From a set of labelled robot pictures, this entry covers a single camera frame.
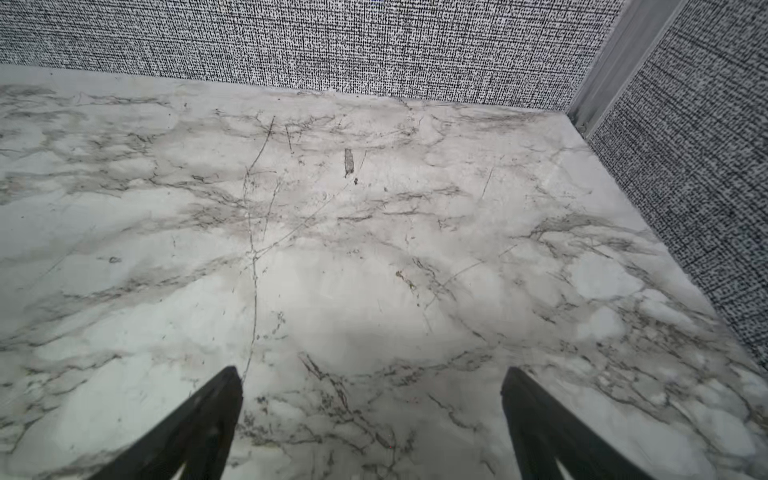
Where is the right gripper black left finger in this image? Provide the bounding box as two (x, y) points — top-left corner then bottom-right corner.
(92, 366), (243, 479)

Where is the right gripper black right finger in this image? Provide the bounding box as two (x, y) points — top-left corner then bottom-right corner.
(501, 367), (650, 479)

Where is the aluminium enclosure frame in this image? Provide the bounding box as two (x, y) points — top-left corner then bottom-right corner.
(567, 0), (686, 139)

